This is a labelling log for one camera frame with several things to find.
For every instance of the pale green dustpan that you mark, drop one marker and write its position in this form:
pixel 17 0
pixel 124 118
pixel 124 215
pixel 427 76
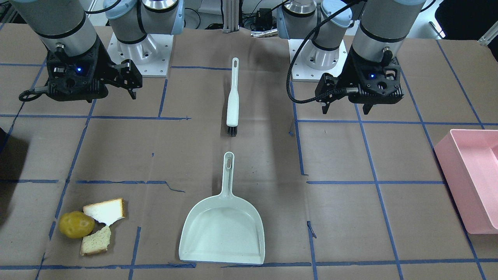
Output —
pixel 223 228

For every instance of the brown bread piece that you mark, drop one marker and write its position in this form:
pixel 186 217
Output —
pixel 96 243

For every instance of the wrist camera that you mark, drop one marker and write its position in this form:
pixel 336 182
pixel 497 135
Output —
pixel 78 77
pixel 378 82

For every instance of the white hand brush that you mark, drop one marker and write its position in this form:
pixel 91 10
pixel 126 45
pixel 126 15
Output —
pixel 232 110

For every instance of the pink plastic bin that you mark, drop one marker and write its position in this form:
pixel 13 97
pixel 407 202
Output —
pixel 468 159

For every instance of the aluminium frame post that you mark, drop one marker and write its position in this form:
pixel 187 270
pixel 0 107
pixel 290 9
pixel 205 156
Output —
pixel 231 15

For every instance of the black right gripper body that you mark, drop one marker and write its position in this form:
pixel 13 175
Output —
pixel 104 59

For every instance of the white bread slice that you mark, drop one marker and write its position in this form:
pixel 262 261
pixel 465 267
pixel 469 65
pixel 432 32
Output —
pixel 106 212

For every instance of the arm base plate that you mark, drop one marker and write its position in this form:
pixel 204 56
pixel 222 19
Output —
pixel 151 56
pixel 312 62

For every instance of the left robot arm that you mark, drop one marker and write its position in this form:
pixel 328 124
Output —
pixel 354 43

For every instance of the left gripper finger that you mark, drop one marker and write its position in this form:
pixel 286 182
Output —
pixel 325 107
pixel 367 107

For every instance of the black usb hub box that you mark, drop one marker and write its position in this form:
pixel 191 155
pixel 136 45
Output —
pixel 264 18

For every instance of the yellow potato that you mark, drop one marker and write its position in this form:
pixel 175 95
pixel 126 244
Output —
pixel 76 224

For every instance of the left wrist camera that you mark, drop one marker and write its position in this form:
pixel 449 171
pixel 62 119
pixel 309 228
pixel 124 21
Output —
pixel 378 82

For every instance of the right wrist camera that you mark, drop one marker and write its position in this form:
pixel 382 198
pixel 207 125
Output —
pixel 78 77

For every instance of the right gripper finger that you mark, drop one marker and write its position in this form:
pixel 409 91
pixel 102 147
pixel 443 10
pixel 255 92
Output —
pixel 133 93

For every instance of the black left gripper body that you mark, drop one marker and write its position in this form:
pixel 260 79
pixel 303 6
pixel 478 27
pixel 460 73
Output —
pixel 351 69

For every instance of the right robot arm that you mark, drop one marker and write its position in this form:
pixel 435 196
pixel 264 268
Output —
pixel 64 27

